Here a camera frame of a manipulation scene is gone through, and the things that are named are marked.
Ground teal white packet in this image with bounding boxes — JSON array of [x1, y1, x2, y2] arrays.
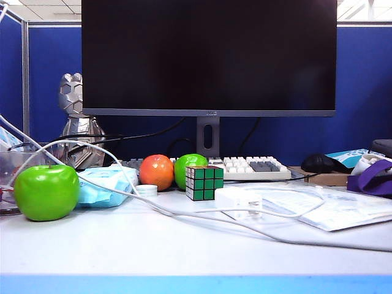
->
[[324, 148, 376, 168]]

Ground black mouse cable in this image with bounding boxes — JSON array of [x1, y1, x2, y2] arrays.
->
[[290, 173, 319, 182]]

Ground thick white cable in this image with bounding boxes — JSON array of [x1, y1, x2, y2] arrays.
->
[[0, 115, 392, 254]]

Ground white charging base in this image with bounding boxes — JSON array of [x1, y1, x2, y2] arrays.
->
[[214, 187, 264, 221]]

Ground grey monitor stand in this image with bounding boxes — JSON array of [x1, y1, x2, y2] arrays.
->
[[195, 116, 221, 159]]

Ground blue cubicle partition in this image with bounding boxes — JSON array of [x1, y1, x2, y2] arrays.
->
[[0, 6, 25, 135], [27, 20, 392, 168]]

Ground silver faceted figurine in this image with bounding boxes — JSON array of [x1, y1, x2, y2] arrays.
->
[[58, 72, 108, 169]]

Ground brown cardboard box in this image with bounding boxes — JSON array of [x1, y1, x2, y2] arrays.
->
[[289, 167, 352, 187]]

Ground orange red apple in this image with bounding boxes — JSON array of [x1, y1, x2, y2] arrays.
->
[[139, 154, 175, 192]]

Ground white Type-C charging cable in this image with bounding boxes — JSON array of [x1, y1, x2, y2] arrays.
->
[[12, 140, 325, 219]]

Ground white bag purple straps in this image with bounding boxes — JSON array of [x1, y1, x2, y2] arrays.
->
[[347, 154, 392, 198]]

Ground white and grey keyboard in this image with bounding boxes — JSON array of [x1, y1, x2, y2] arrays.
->
[[111, 155, 292, 181]]

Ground small white tape roll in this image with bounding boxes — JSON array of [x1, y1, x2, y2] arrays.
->
[[134, 184, 159, 197]]

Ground grey padded pouch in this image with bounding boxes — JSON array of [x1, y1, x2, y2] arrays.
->
[[372, 139, 392, 159]]

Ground small green apple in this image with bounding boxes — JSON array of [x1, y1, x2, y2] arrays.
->
[[173, 153, 209, 190]]

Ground black computer mouse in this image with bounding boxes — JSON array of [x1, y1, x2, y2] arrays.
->
[[301, 153, 336, 174]]

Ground large green apple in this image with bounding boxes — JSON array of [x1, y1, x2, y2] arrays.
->
[[13, 164, 81, 222]]

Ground Rubik's cube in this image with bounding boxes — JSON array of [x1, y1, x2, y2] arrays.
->
[[185, 165, 225, 202]]

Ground light blue tissue pack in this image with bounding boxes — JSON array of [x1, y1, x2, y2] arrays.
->
[[76, 167, 139, 208]]

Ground black AOC computer monitor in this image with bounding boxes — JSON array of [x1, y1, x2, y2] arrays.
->
[[81, 0, 337, 118]]

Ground clear plastic container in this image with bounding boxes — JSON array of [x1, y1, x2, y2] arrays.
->
[[0, 149, 67, 215]]

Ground black monitor cable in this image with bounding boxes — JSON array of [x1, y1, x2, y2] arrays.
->
[[48, 117, 187, 154], [238, 117, 261, 151]]

